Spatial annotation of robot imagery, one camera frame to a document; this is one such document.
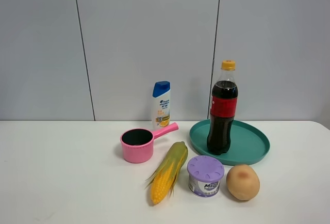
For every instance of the cola bottle with yellow cap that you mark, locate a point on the cola bottle with yellow cap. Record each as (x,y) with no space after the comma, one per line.
(223,104)

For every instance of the white shampoo bottle blue cap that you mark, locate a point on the white shampoo bottle blue cap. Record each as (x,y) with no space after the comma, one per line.
(161,105)

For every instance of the pink toy saucepan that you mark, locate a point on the pink toy saucepan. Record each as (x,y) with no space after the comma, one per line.
(138,144)

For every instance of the purple lid air freshener tub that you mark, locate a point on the purple lid air freshener tub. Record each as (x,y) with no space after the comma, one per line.
(205,174)

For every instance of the yellow toy corn cob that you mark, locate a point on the yellow toy corn cob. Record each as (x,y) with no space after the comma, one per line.
(164,178)

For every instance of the teal round plastic tray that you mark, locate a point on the teal round plastic tray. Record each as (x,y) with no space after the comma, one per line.
(248,146)

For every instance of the tan potato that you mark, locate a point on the tan potato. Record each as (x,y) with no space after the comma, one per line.
(243,182)

